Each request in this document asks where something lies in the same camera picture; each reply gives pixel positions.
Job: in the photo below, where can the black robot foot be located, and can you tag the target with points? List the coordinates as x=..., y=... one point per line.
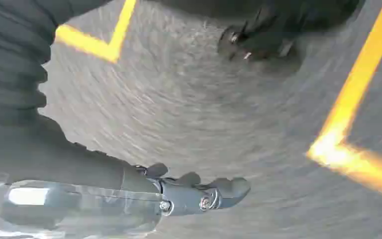
x=263, y=36

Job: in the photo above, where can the yellow floor tape square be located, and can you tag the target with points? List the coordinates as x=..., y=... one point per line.
x=352, y=95

